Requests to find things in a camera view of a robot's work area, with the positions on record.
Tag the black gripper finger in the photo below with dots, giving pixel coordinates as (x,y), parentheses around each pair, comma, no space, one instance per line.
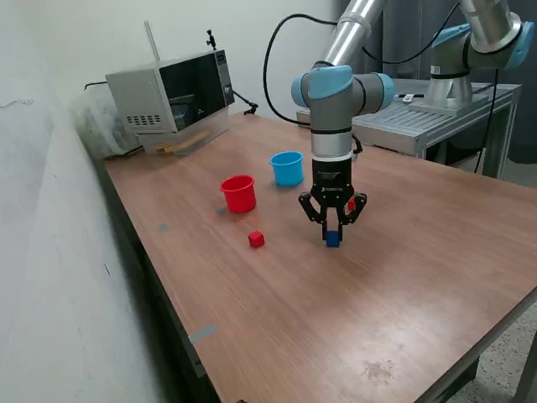
(354,212)
(312,210)

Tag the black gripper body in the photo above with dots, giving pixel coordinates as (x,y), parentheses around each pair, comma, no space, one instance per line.
(332,180)

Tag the red cube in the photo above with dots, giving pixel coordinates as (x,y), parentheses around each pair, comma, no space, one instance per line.
(256,240)
(351,204)

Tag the blue cube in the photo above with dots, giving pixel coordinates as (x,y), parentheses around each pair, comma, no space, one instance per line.
(332,240)

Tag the aluminium robot base table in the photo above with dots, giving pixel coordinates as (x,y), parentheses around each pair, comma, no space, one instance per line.
(403,121)

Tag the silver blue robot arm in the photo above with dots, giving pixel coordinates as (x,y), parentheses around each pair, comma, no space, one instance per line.
(331,126)

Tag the blue plastic cup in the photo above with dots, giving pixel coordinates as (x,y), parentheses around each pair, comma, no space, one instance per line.
(288,174)

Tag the red plastic cup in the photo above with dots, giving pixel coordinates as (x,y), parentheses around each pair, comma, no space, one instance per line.
(239,197)

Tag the white label tag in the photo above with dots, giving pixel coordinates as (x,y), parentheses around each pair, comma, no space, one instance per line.
(408,97)

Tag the wooden stick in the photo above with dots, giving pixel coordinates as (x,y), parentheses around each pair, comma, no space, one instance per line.
(184,139)
(180,146)

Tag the long grey tape strip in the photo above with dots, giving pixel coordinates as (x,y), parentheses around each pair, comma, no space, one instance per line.
(202,333)

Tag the dark grey curtain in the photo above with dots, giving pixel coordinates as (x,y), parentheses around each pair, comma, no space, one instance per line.
(403,25)

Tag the silver microwave oven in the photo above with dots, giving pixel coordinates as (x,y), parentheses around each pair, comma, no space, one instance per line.
(138,96)

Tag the thin white rod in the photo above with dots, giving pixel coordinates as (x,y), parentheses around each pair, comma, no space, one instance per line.
(152,40)

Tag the clear plastic bag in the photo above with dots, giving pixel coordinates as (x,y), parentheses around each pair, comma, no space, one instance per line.
(92,121)

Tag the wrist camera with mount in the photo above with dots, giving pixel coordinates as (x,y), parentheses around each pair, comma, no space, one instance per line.
(356,157)

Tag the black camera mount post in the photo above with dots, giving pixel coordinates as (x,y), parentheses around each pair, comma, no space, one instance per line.
(211,40)

